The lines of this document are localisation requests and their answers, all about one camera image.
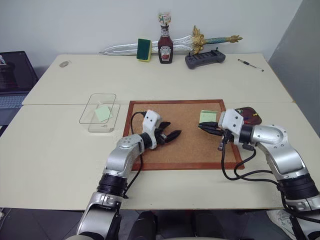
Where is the green and yellow sponge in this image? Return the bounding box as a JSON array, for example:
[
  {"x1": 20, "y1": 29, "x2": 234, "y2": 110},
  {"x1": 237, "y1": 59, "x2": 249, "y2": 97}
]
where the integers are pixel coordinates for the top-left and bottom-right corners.
[{"x1": 136, "y1": 38, "x2": 153, "y2": 63}]

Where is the dark brown tray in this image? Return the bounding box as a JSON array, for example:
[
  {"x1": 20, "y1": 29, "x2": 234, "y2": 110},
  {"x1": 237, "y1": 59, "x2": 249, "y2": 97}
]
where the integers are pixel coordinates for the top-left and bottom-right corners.
[{"x1": 232, "y1": 106, "x2": 263, "y2": 126}]

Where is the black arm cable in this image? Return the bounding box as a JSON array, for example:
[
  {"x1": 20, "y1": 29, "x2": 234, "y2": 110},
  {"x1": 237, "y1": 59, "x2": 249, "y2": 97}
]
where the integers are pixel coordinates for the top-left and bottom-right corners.
[
  {"x1": 217, "y1": 129, "x2": 288, "y2": 213},
  {"x1": 122, "y1": 111, "x2": 148, "y2": 200}
]

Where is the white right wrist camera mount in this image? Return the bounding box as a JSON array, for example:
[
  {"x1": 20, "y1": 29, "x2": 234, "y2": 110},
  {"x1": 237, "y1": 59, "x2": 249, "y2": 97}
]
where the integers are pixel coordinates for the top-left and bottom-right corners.
[{"x1": 218, "y1": 108, "x2": 245, "y2": 146}]

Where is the red ketchup bottle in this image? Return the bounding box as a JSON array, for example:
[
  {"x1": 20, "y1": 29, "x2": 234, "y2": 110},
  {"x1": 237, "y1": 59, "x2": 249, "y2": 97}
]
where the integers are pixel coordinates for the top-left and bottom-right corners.
[{"x1": 157, "y1": 24, "x2": 175, "y2": 65}]

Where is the plain green sticky note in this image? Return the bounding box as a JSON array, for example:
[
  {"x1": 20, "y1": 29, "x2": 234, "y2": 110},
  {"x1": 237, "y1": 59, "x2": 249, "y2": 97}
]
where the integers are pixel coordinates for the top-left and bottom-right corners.
[{"x1": 94, "y1": 106, "x2": 114, "y2": 124}]

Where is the clear plastic box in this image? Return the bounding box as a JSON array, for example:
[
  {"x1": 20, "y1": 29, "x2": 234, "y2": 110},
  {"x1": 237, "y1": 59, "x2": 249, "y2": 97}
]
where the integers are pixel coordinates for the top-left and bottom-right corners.
[{"x1": 78, "y1": 93, "x2": 122, "y2": 134}]

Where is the dark rounded shape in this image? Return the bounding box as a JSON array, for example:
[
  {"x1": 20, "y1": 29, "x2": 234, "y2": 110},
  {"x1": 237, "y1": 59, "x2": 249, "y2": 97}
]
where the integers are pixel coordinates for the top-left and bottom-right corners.
[{"x1": 129, "y1": 211, "x2": 159, "y2": 240}]

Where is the wood-framed cork board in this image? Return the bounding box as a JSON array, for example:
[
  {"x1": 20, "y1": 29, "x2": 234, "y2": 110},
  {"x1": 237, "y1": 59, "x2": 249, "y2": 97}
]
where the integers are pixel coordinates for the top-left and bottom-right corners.
[{"x1": 122, "y1": 99, "x2": 246, "y2": 172}]

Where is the small clear labelled bottle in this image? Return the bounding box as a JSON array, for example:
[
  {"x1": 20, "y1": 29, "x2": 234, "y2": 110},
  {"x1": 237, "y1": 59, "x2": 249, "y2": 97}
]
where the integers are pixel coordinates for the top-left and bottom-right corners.
[{"x1": 156, "y1": 11, "x2": 172, "y2": 26}]

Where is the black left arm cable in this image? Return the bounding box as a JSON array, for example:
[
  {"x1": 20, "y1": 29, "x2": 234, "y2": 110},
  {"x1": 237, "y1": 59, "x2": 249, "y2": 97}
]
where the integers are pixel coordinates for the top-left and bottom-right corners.
[{"x1": 122, "y1": 111, "x2": 148, "y2": 200}]

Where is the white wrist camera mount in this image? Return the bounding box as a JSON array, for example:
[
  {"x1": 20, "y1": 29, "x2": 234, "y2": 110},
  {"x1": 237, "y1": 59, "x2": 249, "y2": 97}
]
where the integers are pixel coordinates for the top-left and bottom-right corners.
[
  {"x1": 218, "y1": 108, "x2": 245, "y2": 146},
  {"x1": 141, "y1": 110, "x2": 163, "y2": 150}
]

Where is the black and white pen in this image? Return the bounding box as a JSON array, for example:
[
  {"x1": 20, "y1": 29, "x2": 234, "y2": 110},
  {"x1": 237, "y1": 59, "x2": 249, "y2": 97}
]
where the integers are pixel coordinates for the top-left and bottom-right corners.
[{"x1": 237, "y1": 58, "x2": 265, "y2": 73}]

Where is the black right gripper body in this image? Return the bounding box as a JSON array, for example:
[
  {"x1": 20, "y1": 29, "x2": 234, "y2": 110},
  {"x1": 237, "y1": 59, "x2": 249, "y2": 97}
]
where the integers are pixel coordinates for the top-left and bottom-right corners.
[{"x1": 215, "y1": 122, "x2": 235, "y2": 144}]

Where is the dark grey laptop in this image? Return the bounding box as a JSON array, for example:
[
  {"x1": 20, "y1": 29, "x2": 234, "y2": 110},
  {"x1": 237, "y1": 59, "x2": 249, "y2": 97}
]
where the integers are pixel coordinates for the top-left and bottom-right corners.
[{"x1": 0, "y1": 51, "x2": 40, "y2": 126}]

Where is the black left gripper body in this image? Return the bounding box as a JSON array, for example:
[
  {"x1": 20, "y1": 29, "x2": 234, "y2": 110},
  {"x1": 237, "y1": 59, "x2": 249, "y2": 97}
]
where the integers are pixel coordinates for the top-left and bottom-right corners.
[{"x1": 154, "y1": 126, "x2": 169, "y2": 149}]

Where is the silver and gold toy sword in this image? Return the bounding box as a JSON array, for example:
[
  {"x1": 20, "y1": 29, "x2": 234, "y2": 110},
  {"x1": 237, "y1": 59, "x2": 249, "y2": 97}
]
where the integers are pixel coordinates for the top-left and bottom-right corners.
[{"x1": 99, "y1": 24, "x2": 244, "y2": 57}]

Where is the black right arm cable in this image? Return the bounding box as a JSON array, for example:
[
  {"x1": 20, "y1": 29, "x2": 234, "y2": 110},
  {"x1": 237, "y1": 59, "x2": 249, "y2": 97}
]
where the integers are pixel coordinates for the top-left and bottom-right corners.
[{"x1": 217, "y1": 129, "x2": 288, "y2": 213}]

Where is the grey handheld controller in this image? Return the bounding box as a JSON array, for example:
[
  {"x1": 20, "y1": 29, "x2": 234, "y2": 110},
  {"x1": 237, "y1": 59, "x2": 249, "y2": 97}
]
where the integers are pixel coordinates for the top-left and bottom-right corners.
[{"x1": 184, "y1": 48, "x2": 227, "y2": 70}]

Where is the white shoe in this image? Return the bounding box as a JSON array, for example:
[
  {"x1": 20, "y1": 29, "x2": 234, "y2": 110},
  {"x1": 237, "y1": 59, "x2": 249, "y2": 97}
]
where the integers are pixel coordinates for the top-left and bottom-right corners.
[{"x1": 265, "y1": 209, "x2": 292, "y2": 235}]

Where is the grey partition panel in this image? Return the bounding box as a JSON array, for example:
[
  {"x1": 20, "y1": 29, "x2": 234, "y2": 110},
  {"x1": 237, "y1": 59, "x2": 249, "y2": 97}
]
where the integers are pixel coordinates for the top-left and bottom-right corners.
[{"x1": 268, "y1": 0, "x2": 320, "y2": 141}]

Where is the lined green sticky note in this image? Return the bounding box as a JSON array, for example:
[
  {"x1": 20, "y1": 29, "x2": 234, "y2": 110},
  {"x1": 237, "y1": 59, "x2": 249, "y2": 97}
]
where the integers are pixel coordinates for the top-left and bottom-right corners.
[{"x1": 198, "y1": 109, "x2": 219, "y2": 125}]

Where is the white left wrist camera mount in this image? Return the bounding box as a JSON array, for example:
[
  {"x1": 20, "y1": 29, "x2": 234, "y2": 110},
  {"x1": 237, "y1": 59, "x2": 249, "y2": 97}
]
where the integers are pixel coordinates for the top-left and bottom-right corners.
[{"x1": 141, "y1": 110, "x2": 163, "y2": 150}]

